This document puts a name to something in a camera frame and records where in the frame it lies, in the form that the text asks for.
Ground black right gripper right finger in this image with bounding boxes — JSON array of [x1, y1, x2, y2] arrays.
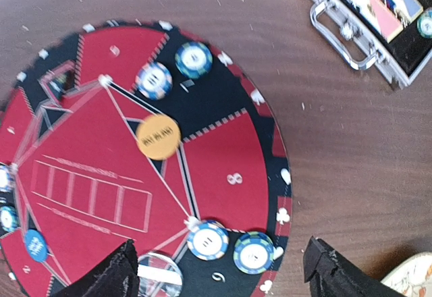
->
[[303, 236, 401, 297]]

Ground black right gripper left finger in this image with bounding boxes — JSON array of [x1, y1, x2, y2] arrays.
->
[[55, 240, 140, 297]]

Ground clear round dealer button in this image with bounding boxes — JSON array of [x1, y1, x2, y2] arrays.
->
[[138, 252, 184, 297]]

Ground green chips stack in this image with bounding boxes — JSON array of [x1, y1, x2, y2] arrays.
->
[[175, 41, 213, 80], [233, 232, 274, 275]]

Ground blue small blind button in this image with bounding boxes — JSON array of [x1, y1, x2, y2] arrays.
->
[[24, 229, 49, 263]]

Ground chip stack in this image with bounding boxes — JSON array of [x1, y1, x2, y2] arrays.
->
[[187, 221, 230, 261], [136, 61, 173, 100]]

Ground orange big blind button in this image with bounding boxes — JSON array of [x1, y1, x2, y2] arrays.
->
[[136, 114, 181, 161]]

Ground blue cream chips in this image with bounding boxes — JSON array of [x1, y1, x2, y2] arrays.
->
[[0, 165, 16, 192]]

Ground black triangular all-in marker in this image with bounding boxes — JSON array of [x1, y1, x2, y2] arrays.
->
[[39, 60, 76, 105]]

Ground cream floral plate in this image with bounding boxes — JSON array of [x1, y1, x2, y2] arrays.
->
[[381, 252, 432, 297]]

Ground round red black poker mat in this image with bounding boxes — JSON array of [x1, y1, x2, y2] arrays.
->
[[1, 20, 292, 296]]

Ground aluminium poker case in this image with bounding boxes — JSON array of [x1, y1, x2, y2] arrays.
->
[[309, 0, 431, 89]]

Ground red card deck in case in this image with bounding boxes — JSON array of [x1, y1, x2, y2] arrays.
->
[[346, 0, 403, 43]]

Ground green chips in case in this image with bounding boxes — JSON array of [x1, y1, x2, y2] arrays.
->
[[416, 8, 432, 38]]

